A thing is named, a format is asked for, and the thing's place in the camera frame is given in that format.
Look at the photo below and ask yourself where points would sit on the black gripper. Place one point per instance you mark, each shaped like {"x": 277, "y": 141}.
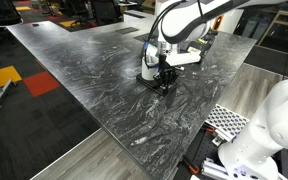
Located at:
{"x": 166, "y": 71}

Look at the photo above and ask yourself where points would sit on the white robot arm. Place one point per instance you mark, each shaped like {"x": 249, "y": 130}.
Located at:
{"x": 249, "y": 154}

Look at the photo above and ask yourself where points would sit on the white ceramic mug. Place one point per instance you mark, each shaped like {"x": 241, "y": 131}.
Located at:
{"x": 150, "y": 66}

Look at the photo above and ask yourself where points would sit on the black snack bag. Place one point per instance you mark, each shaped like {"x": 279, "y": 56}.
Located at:
{"x": 202, "y": 45}

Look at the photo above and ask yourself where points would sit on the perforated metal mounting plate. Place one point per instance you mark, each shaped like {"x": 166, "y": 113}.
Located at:
{"x": 227, "y": 121}

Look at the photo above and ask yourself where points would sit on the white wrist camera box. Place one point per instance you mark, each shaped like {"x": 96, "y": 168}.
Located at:
{"x": 173, "y": 59}

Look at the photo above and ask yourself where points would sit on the orange handled clamp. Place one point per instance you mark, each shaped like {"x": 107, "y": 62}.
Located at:
{"x": 191, "y": 166}

